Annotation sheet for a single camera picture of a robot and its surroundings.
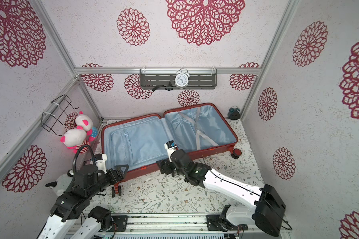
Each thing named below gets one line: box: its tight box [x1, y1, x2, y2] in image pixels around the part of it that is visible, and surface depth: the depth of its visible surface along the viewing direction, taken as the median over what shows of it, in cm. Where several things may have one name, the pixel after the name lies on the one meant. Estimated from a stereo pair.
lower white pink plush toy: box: [59, 128, 91, 154], surface depth 87 cm
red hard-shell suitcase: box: [101, 102, 242, 198], surface depth 102 cm
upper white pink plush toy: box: [75, 111, 99, 143], surface depth 95 cm
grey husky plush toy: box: [45, 169, 75, 197], surface depth 68 cm
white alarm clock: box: [174, 67, 190, 88], surface depth 92 cm
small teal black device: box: [226, 105, 241, 120], surface depth 120 cm
